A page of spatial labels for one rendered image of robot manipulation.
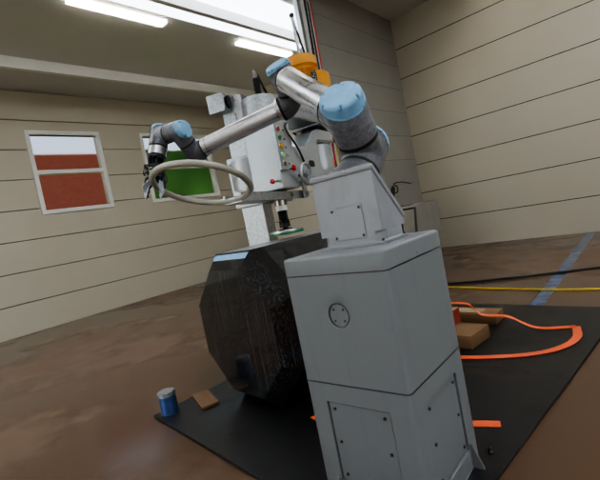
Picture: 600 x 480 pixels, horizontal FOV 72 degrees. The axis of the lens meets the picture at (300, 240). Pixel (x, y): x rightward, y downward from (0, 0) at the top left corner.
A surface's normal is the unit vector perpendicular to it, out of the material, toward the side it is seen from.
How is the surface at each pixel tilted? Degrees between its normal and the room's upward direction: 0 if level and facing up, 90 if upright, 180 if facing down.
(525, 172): 90
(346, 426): 90
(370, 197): 90
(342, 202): 90
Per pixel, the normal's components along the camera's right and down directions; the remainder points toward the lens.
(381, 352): -0.65, 0.17
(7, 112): 0.74, -0.11
